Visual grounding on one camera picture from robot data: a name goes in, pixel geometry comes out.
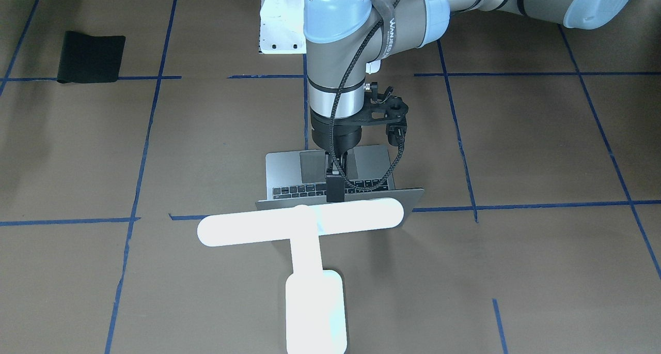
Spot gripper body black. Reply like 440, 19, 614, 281
311, 111, 362, 152

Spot grey laptop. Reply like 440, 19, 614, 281
256, 145, 423, 235

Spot black mouse pad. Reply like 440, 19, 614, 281
56, 30, 126, 84

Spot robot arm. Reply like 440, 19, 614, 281
304, 0, 629, 203

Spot white desk lamp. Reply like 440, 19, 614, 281
197, 198, 404, 353

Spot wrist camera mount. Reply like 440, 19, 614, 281
357, 82, 408, 146

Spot black braided cable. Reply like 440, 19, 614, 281
328, 0, 410, 191

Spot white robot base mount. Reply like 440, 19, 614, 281
258, 0, 307, 55

